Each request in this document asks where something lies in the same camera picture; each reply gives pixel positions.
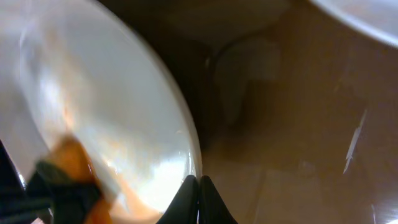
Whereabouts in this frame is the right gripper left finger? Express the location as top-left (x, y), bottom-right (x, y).
top-left (157, 175), bottom-right (199, 224)

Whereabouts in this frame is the white plate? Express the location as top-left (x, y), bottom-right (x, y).
top-left (1, 1), bottom-right (201, 223)
top-left (310, 0), bottom-right (397, 48)

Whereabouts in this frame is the brown large serving tray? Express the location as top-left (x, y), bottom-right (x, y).
top-left (104, 1), bottom-right (397, 223)

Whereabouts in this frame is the green and orange sponge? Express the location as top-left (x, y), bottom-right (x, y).
top-left (37, 136), bottom-right (113, 224)

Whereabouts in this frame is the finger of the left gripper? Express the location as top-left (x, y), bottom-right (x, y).
top-left (1, 145), bottom-right (53, 224)
top-left (26, 160), bottom-right (102, 224)

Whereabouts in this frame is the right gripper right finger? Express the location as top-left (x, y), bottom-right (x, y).
top-left (198, 175), bottom-right (238, 224)

